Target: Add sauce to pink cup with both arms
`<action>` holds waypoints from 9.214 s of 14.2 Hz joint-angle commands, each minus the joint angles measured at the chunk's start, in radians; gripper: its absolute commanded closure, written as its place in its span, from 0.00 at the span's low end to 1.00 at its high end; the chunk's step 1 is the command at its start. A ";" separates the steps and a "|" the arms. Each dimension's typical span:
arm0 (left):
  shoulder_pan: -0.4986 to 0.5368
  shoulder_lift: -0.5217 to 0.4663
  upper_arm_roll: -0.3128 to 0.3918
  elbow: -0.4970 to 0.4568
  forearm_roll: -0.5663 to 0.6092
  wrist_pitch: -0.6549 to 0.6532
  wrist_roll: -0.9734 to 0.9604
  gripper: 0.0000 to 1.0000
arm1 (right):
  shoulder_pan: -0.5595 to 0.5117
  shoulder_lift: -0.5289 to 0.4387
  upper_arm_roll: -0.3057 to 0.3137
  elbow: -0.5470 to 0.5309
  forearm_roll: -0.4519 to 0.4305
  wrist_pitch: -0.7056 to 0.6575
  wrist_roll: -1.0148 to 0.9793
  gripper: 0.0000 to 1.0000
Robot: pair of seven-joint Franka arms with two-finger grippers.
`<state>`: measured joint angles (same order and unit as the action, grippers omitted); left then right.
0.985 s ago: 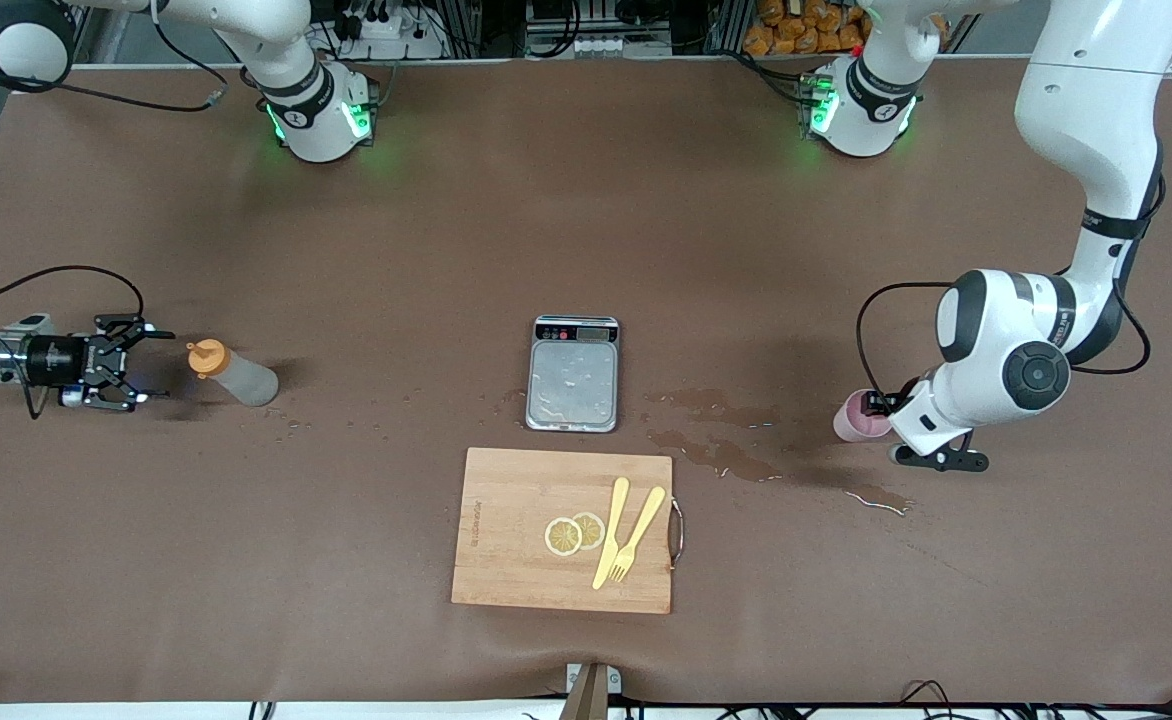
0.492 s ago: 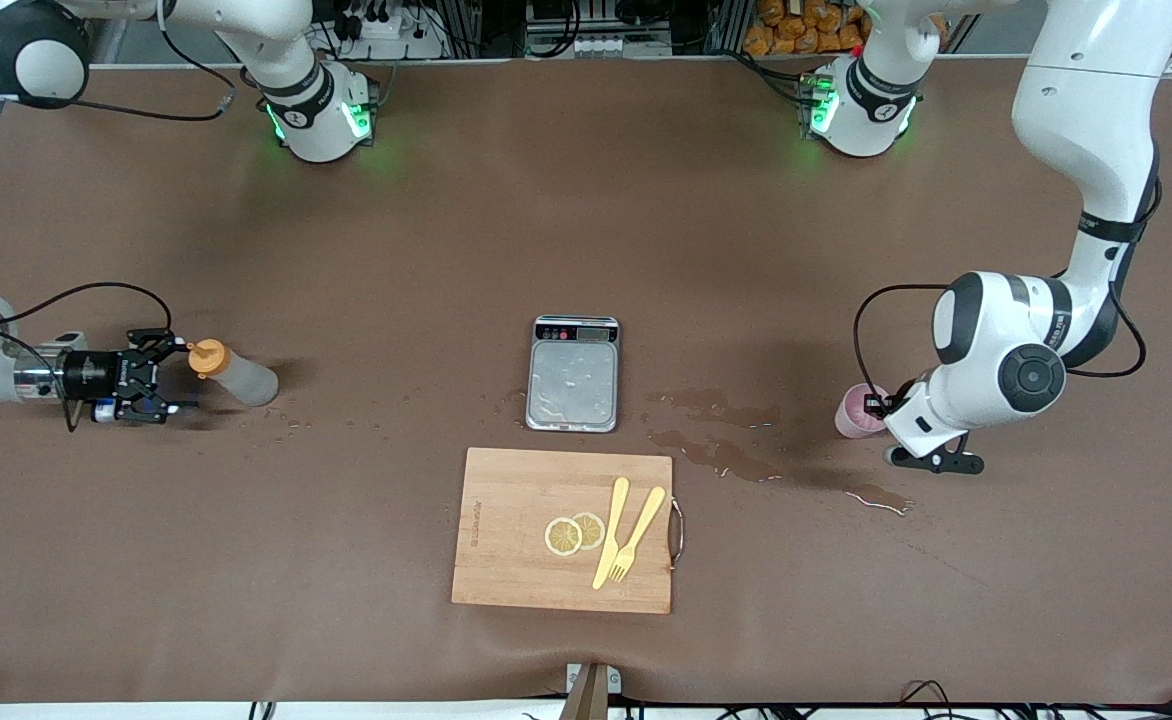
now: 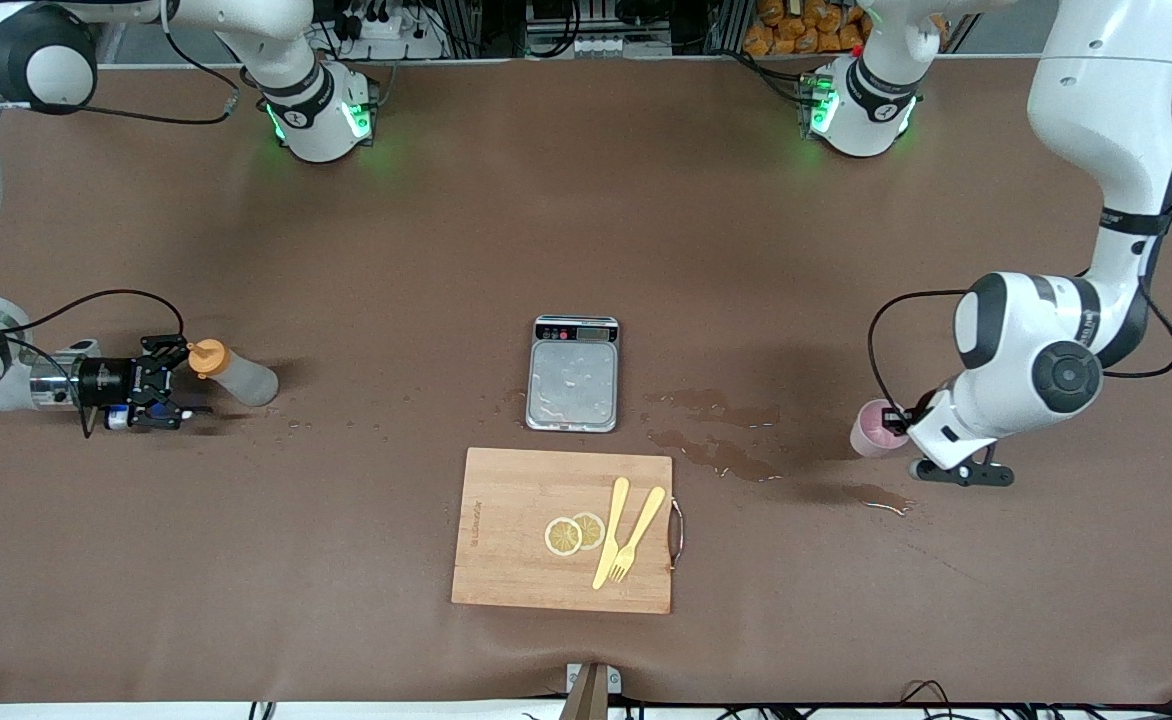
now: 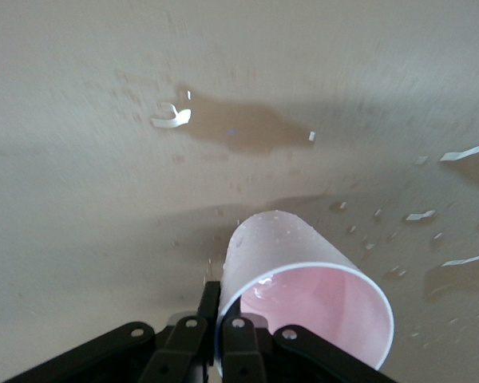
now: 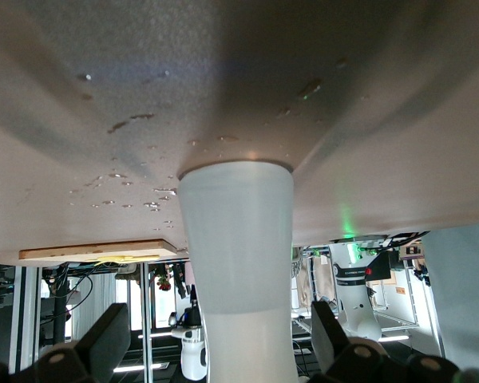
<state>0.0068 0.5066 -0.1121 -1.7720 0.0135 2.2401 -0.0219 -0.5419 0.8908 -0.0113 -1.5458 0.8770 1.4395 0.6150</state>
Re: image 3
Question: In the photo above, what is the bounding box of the pink plastic cup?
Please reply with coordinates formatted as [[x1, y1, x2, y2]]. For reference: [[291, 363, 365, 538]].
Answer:
[[850, 399, 909, 459]]

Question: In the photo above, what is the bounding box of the translucent orange-capped sauce bottle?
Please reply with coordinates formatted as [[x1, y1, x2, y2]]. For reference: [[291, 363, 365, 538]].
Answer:
[[188, 339, 280, 408]]

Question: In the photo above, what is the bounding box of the small brown liquid puddle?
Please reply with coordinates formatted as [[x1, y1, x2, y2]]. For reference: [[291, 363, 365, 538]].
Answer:
[[843, 484, 915, 516]]

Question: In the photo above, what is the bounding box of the large brown liquid puddle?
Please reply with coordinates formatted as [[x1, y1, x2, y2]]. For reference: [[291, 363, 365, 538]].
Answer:
[[646, 388, 782, 429], [648, 430, 785, 484]]

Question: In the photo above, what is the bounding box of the yellow plastic fork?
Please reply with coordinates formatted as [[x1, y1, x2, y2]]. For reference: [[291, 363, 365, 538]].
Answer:
[[608, 486, 667, 584]]

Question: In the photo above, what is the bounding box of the yellow plastic knife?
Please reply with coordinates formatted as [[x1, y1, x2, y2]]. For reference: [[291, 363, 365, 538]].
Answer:
[[591, 477, 631, 591]]

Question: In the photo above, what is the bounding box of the silver digital kitchen scale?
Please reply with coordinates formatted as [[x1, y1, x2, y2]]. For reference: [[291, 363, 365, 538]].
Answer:
[[524, 315, 621, 434]]

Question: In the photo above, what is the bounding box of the white power strip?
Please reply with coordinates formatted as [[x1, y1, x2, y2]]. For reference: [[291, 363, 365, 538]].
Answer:
[[331, 0, 447, 61]]

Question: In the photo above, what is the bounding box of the orange snack bag pile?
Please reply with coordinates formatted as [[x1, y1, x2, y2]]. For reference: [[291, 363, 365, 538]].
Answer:
[[743, 0, 947, 56]]

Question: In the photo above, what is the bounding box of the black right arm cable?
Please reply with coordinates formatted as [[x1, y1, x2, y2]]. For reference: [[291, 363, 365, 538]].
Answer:
[[0, 0, 242, 441]]

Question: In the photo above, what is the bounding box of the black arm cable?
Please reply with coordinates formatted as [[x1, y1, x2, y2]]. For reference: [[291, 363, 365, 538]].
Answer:
[[0, 0, 242, 441], [866, 150, 1172, 413]]

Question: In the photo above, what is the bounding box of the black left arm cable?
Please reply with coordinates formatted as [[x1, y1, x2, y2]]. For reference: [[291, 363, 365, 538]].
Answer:
[[866, 150, 1172, 413]]

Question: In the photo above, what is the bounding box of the wooden cutting board, metal handle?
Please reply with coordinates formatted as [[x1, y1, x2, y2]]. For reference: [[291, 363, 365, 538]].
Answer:
[[451, 447, 685, 615]]

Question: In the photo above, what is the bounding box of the metal table edge bracket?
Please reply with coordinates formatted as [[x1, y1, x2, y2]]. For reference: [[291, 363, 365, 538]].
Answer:
[[561, 660, 625, 720]]

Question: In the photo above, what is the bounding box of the aluminium frame equipment rack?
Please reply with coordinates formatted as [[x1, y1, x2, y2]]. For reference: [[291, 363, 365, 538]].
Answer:
[[441, 0, 752, 61]]

